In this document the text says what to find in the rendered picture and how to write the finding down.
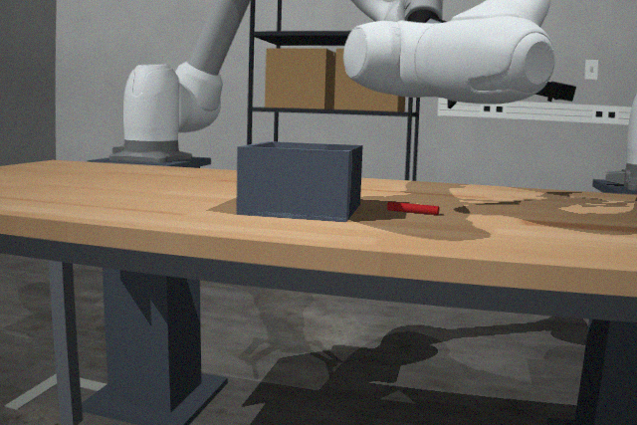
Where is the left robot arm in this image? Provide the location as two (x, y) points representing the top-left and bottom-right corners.
(343, 0), (637, 191)

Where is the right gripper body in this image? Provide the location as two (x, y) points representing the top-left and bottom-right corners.
(407, 9), (439, 23)

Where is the red cylinder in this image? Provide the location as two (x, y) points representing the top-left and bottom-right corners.
(387, 202), (439, 215)

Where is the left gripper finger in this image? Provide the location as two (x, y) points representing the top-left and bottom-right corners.
(536, 82), (576, 102)

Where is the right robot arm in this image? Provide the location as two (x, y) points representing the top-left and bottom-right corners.
(109, 0), (446, 163)

